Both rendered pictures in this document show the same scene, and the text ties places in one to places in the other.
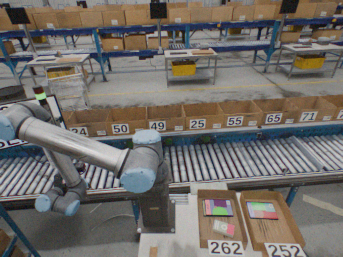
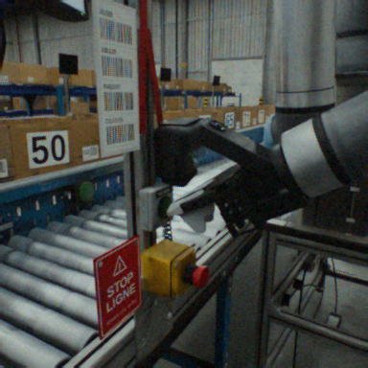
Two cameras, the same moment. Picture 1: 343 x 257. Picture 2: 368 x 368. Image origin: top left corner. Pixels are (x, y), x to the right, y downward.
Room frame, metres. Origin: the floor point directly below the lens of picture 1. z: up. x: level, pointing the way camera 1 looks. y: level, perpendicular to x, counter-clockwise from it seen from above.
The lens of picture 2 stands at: (0.77, 1.18, 1.12)
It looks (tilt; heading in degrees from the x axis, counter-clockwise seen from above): 16 degrees down; 303
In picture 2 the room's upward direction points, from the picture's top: straight up
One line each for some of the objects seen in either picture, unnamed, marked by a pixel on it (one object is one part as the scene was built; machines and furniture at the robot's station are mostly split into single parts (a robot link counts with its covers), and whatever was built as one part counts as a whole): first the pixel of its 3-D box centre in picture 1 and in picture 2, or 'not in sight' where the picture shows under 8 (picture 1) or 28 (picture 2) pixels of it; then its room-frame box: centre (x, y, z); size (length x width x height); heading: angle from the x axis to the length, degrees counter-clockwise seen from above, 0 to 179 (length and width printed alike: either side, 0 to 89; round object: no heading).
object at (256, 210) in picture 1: (261, 210); not in sight; (0.89, -0.63, 0.76); 0.19 x 0.14 x 0.02; 84
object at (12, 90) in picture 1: (15, 105); not in sight; (3.67, 3.04, 0.32); 0.50 x 0.50 x 0.64
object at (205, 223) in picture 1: (219, 216); not in sight; (0.83, -0.31, 0.80); 0.38 x 0.28 x 0.10; 176
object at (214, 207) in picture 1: (218, 207); not in sight; (0.92, -0.32, 0.78); 0.19 x 0.14 x 0.02; 86
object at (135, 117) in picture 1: (128, 121); (36, 144); (1.87, 0.45, 0.96); 0.39 x 0.29 x 0.17; 93
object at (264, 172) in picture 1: (254, 157); not in sight; (1.49, -0.80, 0.72); 0.52 x 0.05 x 0.05; 3
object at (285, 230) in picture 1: (268, 218); not in sight; (0.80, -0.63, 0.80); 0.38 x 0.28 x 0.10; 176
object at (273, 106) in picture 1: (272, 111); (214, 120); (1.96, -1.12, 0.96); 0.39 x 0.29 x 0.17; 93
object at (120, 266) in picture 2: not in sight; (131, 276); (1.09, 0.83, 0.85); 0.16 x 0.01 x 0.13; 93
